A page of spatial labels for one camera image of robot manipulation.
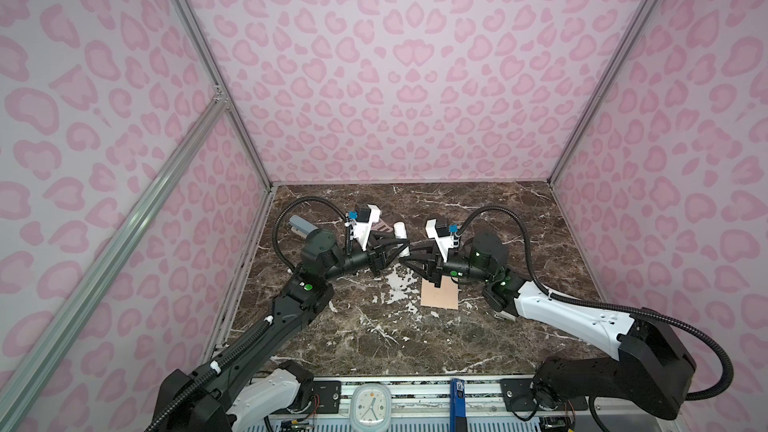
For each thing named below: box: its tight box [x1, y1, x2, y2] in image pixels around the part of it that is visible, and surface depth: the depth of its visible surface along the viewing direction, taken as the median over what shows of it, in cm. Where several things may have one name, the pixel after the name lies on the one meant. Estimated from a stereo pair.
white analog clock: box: [349, 383, 392, 432], surface depth 71 cm
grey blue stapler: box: [289, 215, 319, 239], surface depth 104 cm
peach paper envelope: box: [420, 275, 459, 309], surface depth 92 cm
